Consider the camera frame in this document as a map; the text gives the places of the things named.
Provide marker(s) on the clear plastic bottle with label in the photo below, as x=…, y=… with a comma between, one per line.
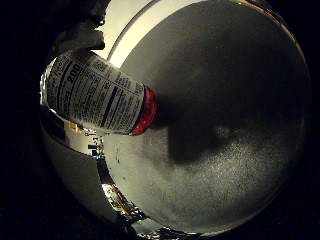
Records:
x=98, y=95

